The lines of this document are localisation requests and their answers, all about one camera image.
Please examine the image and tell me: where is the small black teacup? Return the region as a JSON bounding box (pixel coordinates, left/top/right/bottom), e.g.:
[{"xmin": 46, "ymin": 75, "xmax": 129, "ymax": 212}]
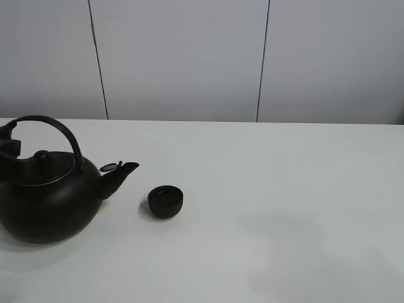
[{"xmin": 147, "ymin": 185, "xmax": 184, "ymax": 219}]

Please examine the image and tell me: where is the black round teapot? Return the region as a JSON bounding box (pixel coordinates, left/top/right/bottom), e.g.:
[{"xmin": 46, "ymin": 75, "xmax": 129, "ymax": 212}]
[{"xmin": 1, "ymin": 116, "xmax": 140, "ymax": 244}]

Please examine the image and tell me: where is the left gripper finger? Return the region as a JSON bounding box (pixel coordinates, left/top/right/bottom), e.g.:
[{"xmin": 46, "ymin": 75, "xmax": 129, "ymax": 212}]
[
  {"xmin": 1, "ymin": 151, "xmax": 38, "ymax": 185},
  {"xmin": 1, "ymin": 131, "xmax": 21, "ymax": 157}
]

